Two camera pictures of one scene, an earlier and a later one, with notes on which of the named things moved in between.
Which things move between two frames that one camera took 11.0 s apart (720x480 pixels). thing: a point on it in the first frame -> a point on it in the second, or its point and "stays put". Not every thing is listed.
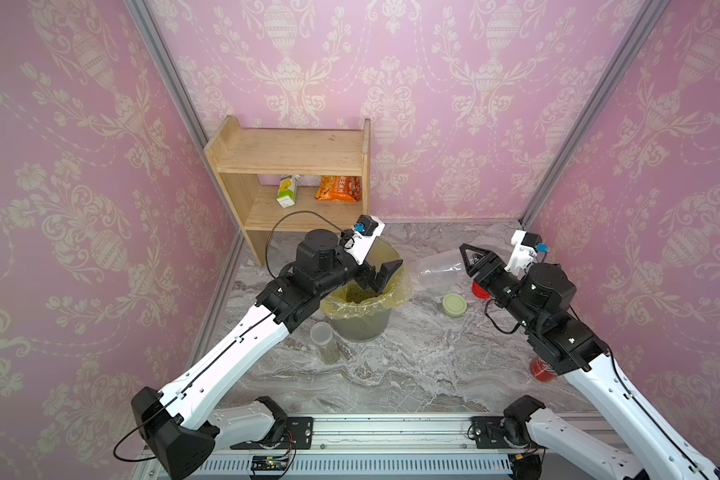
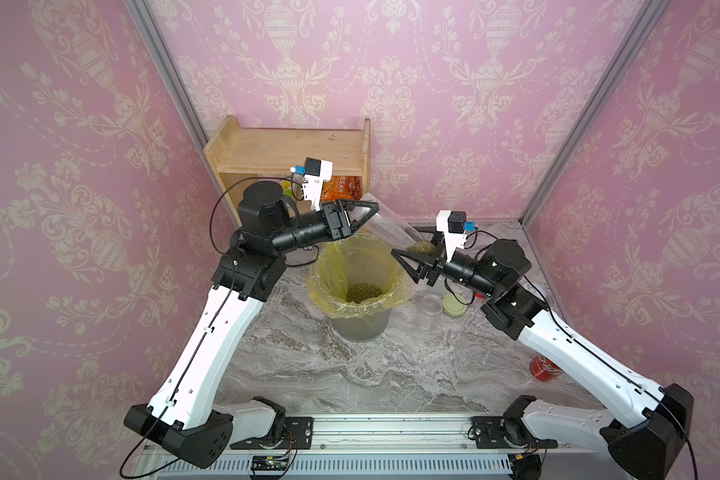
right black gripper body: [502, 285] -> [448, 270]
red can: [542, 370] stays put
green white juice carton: [287, 190] stays put
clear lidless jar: [322, 335] -> [392, 228]
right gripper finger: [490, 258] -> [438, 257]
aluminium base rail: [396, 448] stays put
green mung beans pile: [356, 293] stays put
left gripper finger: [385, 272] -> [358, 223]
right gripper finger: [478, 265] -> [415, 274]
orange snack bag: [339, 188] stays put
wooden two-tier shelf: [239, 155] stays put
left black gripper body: [364, 274] -> [333, 233]
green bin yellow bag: [338, 305] stays put
